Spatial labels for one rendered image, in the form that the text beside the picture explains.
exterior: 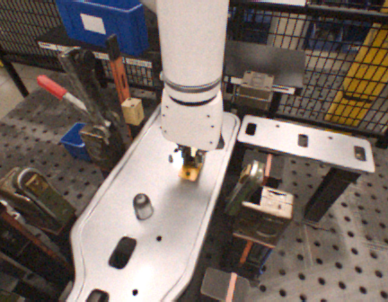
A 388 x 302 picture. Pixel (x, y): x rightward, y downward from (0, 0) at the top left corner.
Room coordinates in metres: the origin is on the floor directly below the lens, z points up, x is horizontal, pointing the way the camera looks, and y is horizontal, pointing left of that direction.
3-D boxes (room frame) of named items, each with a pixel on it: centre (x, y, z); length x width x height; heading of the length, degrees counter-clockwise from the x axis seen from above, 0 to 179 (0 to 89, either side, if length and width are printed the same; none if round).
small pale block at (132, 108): (0.45, 0.14, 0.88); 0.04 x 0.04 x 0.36; 71
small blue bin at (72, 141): (0.63, 0.41, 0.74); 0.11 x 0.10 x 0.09; 161
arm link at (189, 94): (0.32, 0.00, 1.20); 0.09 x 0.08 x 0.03; 71
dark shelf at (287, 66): (0.81, 0.10, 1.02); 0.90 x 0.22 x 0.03; 71
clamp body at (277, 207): (0.21, -0.13, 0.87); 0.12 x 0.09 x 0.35; 71
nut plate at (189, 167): (0.32, 0.00, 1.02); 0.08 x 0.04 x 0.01; 161
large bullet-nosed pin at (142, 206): (0.22, 0.09, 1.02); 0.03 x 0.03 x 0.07
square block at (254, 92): (0.55, -0.16, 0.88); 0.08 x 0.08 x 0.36; 71
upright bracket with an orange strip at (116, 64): (0.48, 0.16, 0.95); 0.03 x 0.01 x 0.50; 161
